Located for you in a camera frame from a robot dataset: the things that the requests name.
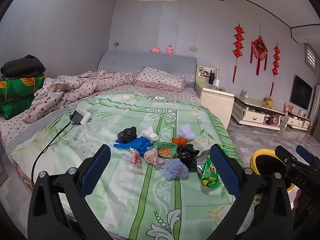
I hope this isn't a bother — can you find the green leaf-print folded quilt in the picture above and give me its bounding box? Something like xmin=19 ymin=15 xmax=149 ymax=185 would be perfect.
xmin=0 ymin=75 xmax=47 ymax=103
xmin=0 ymin=95 xmax=35 ymax=120

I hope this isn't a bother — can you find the pink bag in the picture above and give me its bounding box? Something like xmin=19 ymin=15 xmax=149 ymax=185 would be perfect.
xmin=143 ymin=148 xmax=168 ymax=168

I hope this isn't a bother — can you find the white tissue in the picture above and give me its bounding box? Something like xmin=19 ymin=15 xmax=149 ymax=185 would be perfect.
xmin=141 ymin=127 xmax=160 ymax=142

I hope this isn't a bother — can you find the lavender mesh puff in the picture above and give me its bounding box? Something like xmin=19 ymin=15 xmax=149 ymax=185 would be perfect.
xmin=162 ymin=158 xmax=189 ymax=180

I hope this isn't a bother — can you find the red and white wrapper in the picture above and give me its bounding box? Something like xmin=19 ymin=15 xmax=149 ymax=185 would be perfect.
xmin=128 ymin=147 xmax=142 ymax=167

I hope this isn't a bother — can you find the black television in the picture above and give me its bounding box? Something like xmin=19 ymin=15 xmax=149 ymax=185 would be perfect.
xmin=290 ymin=75 xmax=313 ymax=110

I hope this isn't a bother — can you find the pink polka-dot pillow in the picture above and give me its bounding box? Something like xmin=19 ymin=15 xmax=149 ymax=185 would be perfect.
xmin=134 ymin=67 xmax=187 ymax=93

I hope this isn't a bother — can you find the dark folded cloth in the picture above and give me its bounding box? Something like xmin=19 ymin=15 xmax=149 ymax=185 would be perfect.
xmin=1 ymin=54 xmax=46 ymax=78

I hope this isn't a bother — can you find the cream TV stand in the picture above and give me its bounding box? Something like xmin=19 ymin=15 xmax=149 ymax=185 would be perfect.
xmin=231 ymin=96 xmax=287 ymax=132

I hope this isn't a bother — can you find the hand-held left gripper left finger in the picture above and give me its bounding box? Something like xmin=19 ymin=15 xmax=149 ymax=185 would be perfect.
xmin=27 ymin=144 xmax=113 ymax=240

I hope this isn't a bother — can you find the green floral bedspread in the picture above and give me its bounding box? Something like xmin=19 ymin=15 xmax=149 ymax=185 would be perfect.
xmin=11 ymin=92 xmax=255 ymax=240

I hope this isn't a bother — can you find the white desktop shelf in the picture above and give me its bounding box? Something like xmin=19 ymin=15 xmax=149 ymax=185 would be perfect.
xmin=196 ymin=64 xmax=220 ymax=83

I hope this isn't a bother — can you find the black plastic bag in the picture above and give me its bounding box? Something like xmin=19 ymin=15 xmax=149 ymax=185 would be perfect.
xmin=176 ymin=144 xmax=200 ymax=173

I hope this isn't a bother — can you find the green snack packet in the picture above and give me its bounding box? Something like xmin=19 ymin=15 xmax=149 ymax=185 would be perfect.
xmin=154 ymin=141 xmax=178 ymax=159

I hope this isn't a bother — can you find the red diamond wall hanging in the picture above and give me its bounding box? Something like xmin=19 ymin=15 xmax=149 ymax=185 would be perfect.
xmin=251 ymin=27 xmax=268 ymax=76

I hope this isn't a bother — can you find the white mesh puff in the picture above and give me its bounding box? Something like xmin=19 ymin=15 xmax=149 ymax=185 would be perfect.
xmin=177 ymin=124 xmax=196 ymax=140

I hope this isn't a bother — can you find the yellow trash bin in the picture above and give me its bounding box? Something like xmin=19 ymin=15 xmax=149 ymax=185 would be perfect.
xmin=251 ymin=149 xmax=295 ymax=194

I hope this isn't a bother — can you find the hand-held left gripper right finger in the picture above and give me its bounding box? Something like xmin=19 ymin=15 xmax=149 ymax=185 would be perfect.
xmin=207 ymin=144 xmax=293 ymax=240

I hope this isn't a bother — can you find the orange wrapper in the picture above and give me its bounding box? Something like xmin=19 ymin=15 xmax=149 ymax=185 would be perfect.
xmin=171 ymin=137 xmax=188 ymax=147

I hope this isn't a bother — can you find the black cable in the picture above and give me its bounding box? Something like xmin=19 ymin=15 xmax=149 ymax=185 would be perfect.
xmin=31 ymin=121 xmax=73 ymax=189

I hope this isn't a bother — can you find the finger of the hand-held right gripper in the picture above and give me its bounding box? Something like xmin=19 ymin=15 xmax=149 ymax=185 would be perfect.
xmin=275 ymin=145 xmax=300 ymax=167
xmin=296 ymin=144 xmax=316 ymax=165

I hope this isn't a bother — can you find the green chip bag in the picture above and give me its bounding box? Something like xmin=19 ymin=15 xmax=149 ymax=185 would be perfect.
xmin=201 ymin=155 xmax=223 ymax=188

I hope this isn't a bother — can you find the gray upholstered bed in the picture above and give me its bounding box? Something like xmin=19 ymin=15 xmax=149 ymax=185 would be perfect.
xmin=0 ymin=51 xmax=250 ymax=240

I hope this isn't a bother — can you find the cream nightstand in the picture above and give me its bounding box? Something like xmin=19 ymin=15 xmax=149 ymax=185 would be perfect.
xmin=194 ymin=80 xmax=235 ymax=130

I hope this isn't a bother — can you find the red knot wall hanging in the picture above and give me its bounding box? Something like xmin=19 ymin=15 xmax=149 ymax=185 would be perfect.
xmin=233 ymin=24 xmax=245 ymax=83
xmin=272 ymin=44 xmax=281 ymax=97

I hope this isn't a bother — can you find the silver foil wrapper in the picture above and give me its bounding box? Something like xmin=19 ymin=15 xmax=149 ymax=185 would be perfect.
xmin=195 ymin=149 xmax=212 ymax=173

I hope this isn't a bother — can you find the blue rubber glove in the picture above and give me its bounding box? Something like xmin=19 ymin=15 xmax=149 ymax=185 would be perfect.
xmin=114 ymin=135 xmax=153 ymax=157

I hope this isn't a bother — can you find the cream side cabinet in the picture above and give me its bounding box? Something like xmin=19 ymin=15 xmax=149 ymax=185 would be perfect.
xmin=285 ymin=110 xmax=312 ymax=132

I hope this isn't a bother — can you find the pink polka-dot quilt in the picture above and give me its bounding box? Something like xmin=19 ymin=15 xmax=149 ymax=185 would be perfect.
xmin=24 ymin=69 xmax=135 ymax=124

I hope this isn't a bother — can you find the white device with black screen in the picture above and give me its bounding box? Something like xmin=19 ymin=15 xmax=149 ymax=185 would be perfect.
xmin=69 ymin=107 xmax=92 ymax=125

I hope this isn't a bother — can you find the dark maroon plastic bag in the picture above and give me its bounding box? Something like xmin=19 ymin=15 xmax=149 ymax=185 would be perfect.
xmin=117 ymin=126 xmax=138 ymax=143

